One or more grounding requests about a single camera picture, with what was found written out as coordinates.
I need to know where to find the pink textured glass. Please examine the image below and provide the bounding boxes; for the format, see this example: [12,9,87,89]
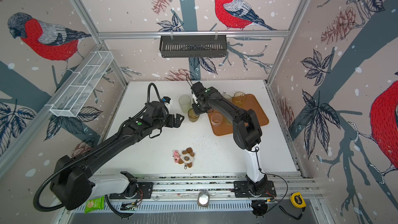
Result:
[210,113,223,127]

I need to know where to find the pale green textured glass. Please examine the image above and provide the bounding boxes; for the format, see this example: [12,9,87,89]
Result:
[222,94,232,102]

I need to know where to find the yellow clear glass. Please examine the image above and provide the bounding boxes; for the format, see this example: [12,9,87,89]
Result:
[233,91,247,105]

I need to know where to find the bright green clear glass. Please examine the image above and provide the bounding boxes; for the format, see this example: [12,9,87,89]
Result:
[224,116,232,125]

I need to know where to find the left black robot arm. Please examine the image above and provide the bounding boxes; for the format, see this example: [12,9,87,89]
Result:
[50,101,184,210]

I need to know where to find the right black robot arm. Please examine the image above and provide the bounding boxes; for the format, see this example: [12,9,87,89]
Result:
[190,82,267,196]

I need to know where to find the brown plastic tray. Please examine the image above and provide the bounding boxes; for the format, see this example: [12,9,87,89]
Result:
[207,93,270,136]

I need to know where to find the short brown textured glass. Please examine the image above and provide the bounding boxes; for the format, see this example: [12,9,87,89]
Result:
[188,108,199,122]

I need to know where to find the tall pale green glass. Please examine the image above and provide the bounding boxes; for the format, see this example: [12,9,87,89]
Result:
[178,95,192,113]

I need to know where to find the pink small toy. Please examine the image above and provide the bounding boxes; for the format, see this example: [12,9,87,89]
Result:
[173,150,181,163]

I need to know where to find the silver round knob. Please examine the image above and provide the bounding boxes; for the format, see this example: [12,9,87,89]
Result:
[197,192,210,208]

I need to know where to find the green snack packet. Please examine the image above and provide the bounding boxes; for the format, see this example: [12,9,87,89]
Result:
[85,196,105,214]

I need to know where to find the yellow tape measure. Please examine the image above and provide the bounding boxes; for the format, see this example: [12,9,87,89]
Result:
[290,192,306,208]

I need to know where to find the brown flower plush keychain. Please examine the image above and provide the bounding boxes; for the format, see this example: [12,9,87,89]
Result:
[177,147,195,169]

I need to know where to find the black hanging wire basket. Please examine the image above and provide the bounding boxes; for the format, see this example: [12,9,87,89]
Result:
[159,35,228,58]

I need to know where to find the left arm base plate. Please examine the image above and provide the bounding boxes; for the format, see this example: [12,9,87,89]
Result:
[109,182,153,200]

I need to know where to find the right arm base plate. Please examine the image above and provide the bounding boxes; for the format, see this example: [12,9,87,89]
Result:
[232,180,277,198]

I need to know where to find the white mesh wall shelf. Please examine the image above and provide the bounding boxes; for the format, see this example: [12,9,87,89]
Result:
[50,51,114,117]

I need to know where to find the black corrugated cable hose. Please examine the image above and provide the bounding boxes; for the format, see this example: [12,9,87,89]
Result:
[33,155,94,212]

